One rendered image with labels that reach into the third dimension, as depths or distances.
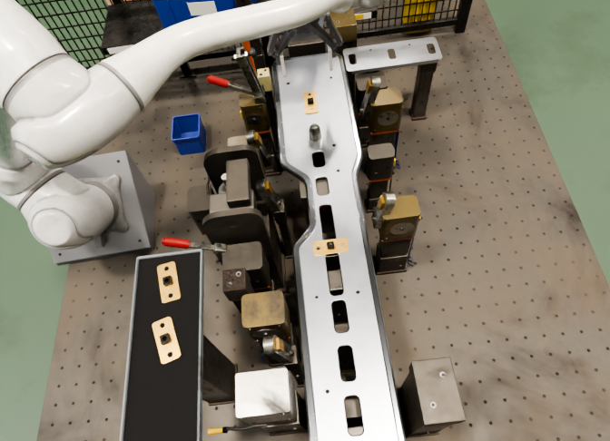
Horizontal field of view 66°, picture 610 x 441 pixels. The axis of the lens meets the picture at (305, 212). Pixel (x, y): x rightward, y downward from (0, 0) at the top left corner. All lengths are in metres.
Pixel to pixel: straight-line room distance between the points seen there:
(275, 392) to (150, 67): 0.61
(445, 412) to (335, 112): 0.82
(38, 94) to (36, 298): 1.87
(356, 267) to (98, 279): 0.86
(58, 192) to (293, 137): 0.63
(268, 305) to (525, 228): 0.89
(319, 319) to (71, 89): 0.66
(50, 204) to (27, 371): 1.28
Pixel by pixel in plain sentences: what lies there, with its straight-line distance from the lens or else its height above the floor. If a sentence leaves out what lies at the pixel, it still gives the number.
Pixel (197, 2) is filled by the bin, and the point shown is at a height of 1.12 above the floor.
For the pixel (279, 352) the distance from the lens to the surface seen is 0.97.
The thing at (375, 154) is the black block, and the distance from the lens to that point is 1.28.
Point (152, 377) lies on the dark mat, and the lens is 0.94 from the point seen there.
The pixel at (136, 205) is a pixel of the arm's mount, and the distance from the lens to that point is 1.53.
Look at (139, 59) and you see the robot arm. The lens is 0.85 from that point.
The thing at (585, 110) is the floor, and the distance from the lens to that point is 2.96.
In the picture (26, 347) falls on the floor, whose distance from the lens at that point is 2.53.
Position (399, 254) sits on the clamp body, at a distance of 1.32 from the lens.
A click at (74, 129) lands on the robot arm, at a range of 0.80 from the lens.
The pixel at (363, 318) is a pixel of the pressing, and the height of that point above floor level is 1.00.
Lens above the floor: 2.02
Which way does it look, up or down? 60 degrees down
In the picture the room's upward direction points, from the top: 10 degrees counter-clockwise
